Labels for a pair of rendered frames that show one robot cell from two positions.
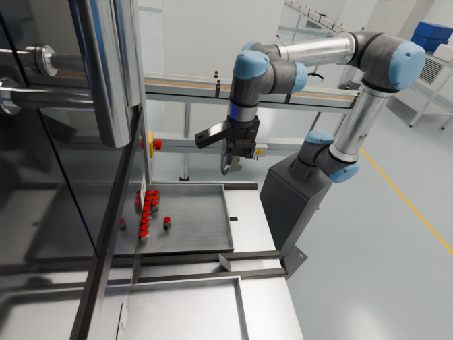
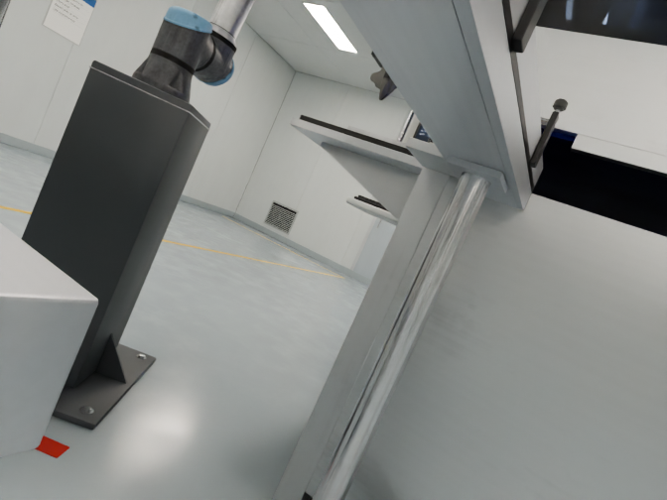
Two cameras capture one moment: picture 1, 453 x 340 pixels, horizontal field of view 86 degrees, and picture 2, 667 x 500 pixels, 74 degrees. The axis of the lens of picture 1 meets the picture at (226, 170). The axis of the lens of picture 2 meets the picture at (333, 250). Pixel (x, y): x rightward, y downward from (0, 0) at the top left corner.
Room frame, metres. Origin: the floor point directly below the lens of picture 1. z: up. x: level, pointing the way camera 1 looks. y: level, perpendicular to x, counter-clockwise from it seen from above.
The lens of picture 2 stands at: (1.43, 0.86, 0.67)
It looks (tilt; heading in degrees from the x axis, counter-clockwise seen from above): 3 degrees down; 223
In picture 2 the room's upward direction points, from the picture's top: 24 degrees clockwise
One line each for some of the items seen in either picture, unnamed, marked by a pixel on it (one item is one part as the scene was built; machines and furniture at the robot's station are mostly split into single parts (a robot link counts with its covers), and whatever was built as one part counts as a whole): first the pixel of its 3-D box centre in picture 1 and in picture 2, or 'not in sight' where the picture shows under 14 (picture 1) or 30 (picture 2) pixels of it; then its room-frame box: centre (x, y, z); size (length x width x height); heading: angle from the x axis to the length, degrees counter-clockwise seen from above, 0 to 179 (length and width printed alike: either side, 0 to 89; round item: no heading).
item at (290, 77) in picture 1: (279, 75); not in sight; (0.64, -0.09, 1.33); 0.11 x 0.11 x 0.08; 31
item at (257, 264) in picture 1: (242, 262); not in sight; (0.35, -0.09, 0.91); 0.14 x 0.03 x 0.06; 106
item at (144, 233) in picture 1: (147, 216); not in sight; (0.44, 0.21, 0.90); 0.18 x 0.02 x 0.05; 15
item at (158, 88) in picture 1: (251, 91); not in sight; (1.51, -0.06, 0.92); 1.90 x 0.15 x 0.16; 105
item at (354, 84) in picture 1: (353, 91); not in sight; (1.93, -0.85, 0.90); 0.28 x 0.12 x 0.14; 15
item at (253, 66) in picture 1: (249, 78); not in sight; (0.57, -0.01, 1.33); 0.09 x 0.08 x 0.11; 121
